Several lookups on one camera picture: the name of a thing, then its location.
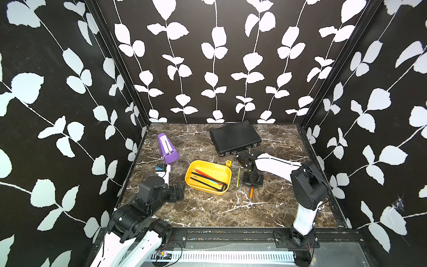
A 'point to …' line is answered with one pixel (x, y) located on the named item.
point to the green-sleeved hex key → (238, 177)
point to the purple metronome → (167, 149)
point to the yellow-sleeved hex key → (220, 187)
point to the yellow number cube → (228, 163)
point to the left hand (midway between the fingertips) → (178, 180)
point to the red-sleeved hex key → (209, 176)
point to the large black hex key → (208, 185)
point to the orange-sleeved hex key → (251, 192)
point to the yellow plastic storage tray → (221, 172)
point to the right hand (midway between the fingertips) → (247, 184)
